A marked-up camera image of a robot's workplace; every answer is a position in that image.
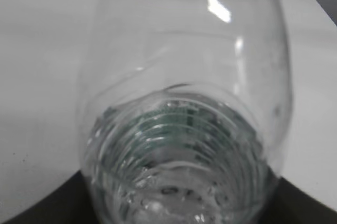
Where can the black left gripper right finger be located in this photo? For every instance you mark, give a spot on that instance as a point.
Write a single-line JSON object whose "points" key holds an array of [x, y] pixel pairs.
{"points": [[291, 205]]}

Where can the clear water bottle green label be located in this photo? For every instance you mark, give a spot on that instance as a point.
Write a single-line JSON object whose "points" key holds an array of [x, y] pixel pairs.
{"points": [[183, 110]]}

